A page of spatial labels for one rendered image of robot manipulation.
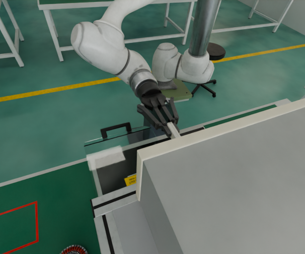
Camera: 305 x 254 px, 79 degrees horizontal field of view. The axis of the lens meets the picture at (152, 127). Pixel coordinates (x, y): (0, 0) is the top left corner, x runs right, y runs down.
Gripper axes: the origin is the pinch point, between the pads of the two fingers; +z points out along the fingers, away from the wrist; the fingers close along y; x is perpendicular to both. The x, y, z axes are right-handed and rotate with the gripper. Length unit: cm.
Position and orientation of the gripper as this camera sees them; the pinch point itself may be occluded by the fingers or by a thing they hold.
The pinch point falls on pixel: (173, 134)
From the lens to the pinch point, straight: 52.1
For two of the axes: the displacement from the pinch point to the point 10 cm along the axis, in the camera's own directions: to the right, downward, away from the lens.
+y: -9.2, 2.5, -3.0
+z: 3.9, 7.3, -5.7
